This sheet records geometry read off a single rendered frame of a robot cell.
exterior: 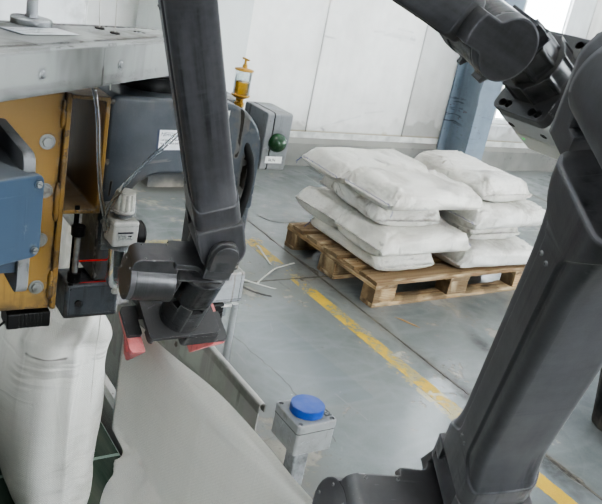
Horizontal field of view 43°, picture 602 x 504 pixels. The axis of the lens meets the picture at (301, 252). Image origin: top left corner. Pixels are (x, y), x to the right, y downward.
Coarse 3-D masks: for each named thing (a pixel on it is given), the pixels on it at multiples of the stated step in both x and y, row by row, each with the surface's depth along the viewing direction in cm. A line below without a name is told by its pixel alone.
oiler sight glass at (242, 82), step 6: (240, 72) 113; (246, 72) 113; (240, 78) 113; (246, 78) 113; (234, 84) 114; (240, 84) 114; (246, 84) 114; (234, 90) 114; (240, 90) 114; (246, 90) 114
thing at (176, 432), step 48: (144, 336) 110; (144, 384) 111; (192, 384) 103; (144, 432) 112; (192, 432) 98; (240, 432) 95; (144, 480) 111; (192, 480) 99; (240, 480) 92; (288, 480) 85
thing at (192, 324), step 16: (144, 304) 103; (160, 304) 104; (176, 304) 100; (144, 320) 102; (160, 320) 103; (176, 320) 101; (192, 320) 101; (208, 320) 106; (160, 336) 101; (176, 336) 102; (192, 336) 104
